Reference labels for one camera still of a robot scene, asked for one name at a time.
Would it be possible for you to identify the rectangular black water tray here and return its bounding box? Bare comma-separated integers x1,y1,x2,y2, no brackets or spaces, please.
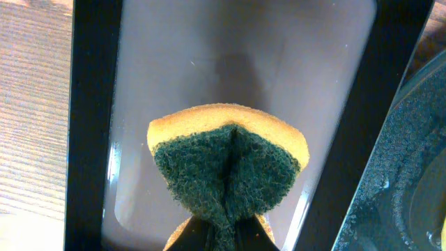
64,0,433,250

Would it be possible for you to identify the yellow green sponge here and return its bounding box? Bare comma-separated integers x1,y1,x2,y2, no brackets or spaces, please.
147,103,310,250

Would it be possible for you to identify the round black tray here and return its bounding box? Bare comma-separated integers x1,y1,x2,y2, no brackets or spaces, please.
332,52,445,251

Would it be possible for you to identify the yellow plate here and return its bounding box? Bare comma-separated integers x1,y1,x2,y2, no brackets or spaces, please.
440,221,446,251

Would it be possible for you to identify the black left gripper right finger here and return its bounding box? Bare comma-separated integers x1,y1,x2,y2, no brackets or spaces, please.
235,215,279,251

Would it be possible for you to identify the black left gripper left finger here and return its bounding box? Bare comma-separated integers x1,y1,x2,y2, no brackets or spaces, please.
166,216,213,251

